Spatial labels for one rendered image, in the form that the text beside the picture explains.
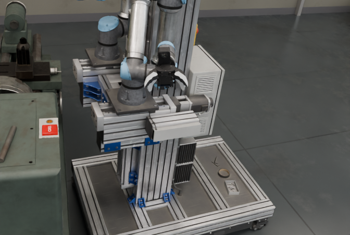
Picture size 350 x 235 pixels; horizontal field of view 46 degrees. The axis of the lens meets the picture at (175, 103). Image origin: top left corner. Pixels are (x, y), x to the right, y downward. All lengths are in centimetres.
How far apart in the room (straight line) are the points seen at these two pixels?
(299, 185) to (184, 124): 176
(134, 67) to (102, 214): 134
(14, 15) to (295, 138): 275
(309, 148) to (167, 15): 260
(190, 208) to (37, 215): 143
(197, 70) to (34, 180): 116
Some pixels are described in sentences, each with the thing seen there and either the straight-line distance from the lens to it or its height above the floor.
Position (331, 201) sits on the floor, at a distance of 369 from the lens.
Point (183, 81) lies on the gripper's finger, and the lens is 149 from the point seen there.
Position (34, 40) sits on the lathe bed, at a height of 86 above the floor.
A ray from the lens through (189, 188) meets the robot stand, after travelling 307.
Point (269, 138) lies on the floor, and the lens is 413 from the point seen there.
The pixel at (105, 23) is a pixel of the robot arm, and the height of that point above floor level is 138.
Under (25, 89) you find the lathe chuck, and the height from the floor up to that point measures 119.
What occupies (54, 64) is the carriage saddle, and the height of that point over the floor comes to 92.
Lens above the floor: 231
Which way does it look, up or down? 32 degrees down
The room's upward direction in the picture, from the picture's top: 8 degrees clockwise
